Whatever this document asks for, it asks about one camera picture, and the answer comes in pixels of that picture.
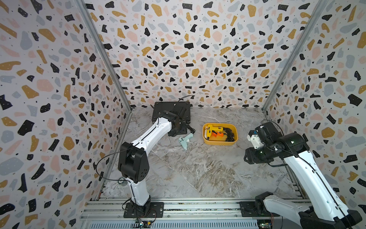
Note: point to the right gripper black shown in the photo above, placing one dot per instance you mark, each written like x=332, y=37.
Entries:
x=249, y=157

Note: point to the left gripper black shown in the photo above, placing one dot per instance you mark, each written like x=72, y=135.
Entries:
x=184, y=130

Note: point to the yellow hot glue gun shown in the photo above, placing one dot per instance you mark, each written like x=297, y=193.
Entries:
x=208, y=130

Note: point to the orange hot glue gun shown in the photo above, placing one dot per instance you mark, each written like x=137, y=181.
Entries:
x=217, y=136

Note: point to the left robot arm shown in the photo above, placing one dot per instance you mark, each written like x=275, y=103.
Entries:
x=133, y=160

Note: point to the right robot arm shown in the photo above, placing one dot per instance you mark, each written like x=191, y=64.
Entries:
x=326, y=211

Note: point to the mint green hot glue gun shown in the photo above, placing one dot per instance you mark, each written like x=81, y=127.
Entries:
x=185, y=140

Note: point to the yellow plastic storage box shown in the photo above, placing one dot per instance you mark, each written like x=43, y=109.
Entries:
x=230, y=132

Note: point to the black briefcase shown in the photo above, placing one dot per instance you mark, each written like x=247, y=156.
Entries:
x=171, y=110

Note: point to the round metal floor disc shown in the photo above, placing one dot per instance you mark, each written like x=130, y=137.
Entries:
x=122, y=182

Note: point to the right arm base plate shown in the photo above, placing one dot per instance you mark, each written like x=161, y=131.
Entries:
x=253, y=209

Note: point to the aluminium mounting rail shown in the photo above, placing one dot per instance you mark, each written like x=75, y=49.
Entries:
x=182, y=213

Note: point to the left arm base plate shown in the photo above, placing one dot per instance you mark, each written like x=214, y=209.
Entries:
x=149, y=210

